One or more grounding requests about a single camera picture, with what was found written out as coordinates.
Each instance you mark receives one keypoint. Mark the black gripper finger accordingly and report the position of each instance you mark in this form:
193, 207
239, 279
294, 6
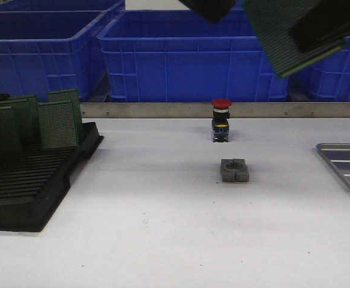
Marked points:
211, 10
326, 22

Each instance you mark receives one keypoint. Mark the green perforated circuit board front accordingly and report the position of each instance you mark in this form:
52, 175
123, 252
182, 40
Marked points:
271, 21

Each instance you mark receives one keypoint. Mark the green perforated circuit board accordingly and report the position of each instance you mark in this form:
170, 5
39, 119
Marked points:
57, 123
271, 21

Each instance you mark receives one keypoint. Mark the green circuit board rear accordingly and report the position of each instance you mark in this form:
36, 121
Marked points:
73, 96

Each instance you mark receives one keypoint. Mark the green circuit board second row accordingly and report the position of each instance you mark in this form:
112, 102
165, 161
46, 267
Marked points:
26, 117

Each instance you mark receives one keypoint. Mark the green circuit board left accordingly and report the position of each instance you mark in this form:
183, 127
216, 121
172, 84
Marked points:
9, 135

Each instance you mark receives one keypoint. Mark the black slotted board rack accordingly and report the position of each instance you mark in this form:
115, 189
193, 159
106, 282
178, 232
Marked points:
34, 181

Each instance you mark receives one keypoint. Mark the blue plastic crate right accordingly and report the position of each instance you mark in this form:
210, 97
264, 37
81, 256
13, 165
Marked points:
327, 80

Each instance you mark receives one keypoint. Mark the blue plastic crate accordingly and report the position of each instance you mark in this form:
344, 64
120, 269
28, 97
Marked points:
327, 80
177, 56
46, 51

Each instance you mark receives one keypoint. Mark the blue plastic crate centre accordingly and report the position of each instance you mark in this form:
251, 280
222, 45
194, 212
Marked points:
177, 56

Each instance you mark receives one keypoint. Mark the red emergency stop button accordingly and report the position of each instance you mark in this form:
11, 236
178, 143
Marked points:
219, 124

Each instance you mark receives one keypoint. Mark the grey metal clamp block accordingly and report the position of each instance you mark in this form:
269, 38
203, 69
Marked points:
234, 170

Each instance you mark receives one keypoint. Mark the blue plastic crate left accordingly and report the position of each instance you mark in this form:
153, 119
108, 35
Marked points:
46, 51

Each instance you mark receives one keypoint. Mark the blue crate back left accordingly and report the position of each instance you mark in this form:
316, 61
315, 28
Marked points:
60, 5

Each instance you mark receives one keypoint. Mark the metal table edge rail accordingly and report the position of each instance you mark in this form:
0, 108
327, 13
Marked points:
205, 110

